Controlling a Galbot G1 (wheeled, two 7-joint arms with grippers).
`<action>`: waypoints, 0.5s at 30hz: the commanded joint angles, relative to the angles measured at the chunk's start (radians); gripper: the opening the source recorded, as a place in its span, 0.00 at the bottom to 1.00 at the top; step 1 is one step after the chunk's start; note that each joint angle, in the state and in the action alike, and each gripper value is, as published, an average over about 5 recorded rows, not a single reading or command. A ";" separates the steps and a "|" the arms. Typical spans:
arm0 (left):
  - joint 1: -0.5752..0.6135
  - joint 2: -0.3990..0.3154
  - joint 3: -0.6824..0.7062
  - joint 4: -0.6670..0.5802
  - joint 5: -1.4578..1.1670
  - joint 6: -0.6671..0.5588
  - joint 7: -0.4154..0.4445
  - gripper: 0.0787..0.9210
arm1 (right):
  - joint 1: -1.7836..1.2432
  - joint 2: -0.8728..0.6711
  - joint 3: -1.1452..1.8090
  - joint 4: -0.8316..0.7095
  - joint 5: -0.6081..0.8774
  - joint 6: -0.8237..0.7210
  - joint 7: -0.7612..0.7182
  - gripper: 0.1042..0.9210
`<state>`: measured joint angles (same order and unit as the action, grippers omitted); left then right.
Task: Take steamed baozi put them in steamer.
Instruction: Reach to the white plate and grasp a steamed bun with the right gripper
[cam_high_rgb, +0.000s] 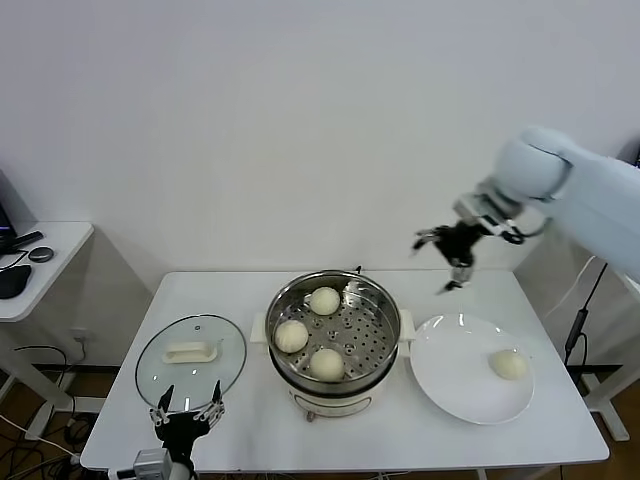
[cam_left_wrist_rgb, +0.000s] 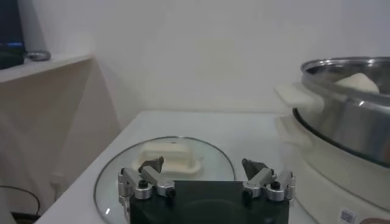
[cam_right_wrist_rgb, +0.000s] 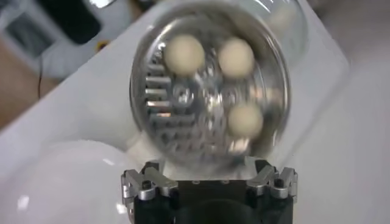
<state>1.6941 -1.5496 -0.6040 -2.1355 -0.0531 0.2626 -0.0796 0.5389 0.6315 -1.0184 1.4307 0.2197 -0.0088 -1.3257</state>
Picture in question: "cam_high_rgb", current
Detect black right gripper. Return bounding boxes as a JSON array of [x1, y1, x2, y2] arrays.
[[410, 221, 490, 297]]

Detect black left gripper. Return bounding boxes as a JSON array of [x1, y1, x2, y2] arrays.
[[149, 380, 226, 464]]

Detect glass pot lid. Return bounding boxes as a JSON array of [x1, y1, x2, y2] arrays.
[[135, 313, 249, 414]]

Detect white steamed baozi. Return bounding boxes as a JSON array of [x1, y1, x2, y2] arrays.
[[488, 349, 529, 381], [274, 319, 310, 354], [309, 286, 342, 317], [309, 347, 347, 382]]

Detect steel steamer basket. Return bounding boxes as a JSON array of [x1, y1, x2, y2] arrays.
[[251, 270, 416, 396]]

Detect white round plate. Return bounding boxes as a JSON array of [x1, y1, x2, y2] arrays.
[[409, 313, 535, 427]]

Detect cream electric cooking pot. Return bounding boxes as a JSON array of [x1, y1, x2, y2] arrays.
[[269, 344, 401, 424]]

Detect white side desk with monitor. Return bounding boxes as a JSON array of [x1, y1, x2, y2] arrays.
[[0, 221, 96, 441]]

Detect white side desk with laptop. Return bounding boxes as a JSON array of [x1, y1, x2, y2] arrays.
[[579, 269, 640, 444]]

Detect black remote control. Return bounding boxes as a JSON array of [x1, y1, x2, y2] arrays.
[[6, 230, 46, 250]]

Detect black computer monitor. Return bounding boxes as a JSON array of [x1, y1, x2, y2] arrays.
[[0, 167, 20, 240]]

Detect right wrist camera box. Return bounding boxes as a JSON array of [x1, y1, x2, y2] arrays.
[[453, 191, 517, 237]]

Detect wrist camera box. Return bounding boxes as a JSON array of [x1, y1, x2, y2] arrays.
[[133, 447, 172, 480], [453, 191, 517, 237]]

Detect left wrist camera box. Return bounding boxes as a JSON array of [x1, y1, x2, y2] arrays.
[[133, 447, 172, 480]]

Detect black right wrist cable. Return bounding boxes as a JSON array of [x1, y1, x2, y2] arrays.
[[508, 213, 552, 247]]

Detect white wall socket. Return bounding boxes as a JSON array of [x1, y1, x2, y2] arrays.
[[69, 327, 92, 364]]

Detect white charging cable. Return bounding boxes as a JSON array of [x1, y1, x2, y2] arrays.
[[542, 255, 597, 326]]

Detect black floor cable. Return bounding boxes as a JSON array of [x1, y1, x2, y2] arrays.
[[13, 344, 77, 381]]

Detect black cable with adapter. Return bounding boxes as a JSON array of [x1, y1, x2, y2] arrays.
[[564, 262, 609, 366]]

